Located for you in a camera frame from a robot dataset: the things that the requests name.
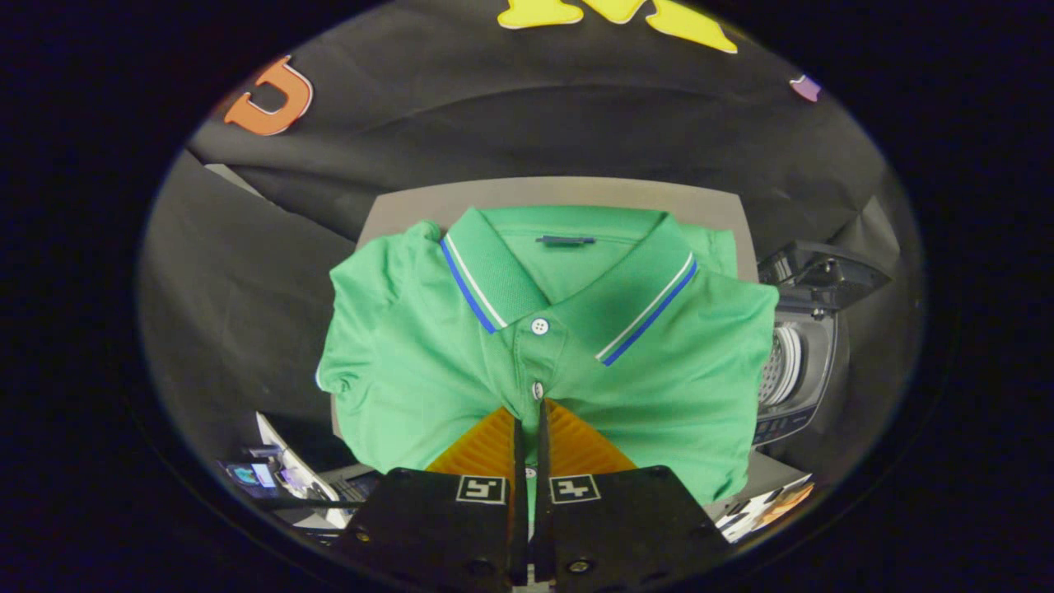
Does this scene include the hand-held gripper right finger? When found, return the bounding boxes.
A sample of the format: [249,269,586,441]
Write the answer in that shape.
[531,399,734,590]

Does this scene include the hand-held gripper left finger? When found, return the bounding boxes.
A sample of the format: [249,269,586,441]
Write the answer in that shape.
[333,405,528,590]

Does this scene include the green polo shirt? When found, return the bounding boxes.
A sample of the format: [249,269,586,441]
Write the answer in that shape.
[315,206,780,505]

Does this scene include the grey washing machine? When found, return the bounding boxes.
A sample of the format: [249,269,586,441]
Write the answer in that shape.
[751,240,892,450]

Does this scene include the dark washing machine lid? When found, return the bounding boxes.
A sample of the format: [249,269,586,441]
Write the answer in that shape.
[758,240,892,318]

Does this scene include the printed paper sheets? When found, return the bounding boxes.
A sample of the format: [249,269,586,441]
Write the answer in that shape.
[715,476,816,544]

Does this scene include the open laptop computer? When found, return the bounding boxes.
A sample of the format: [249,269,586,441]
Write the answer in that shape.
[218,412,384,530]

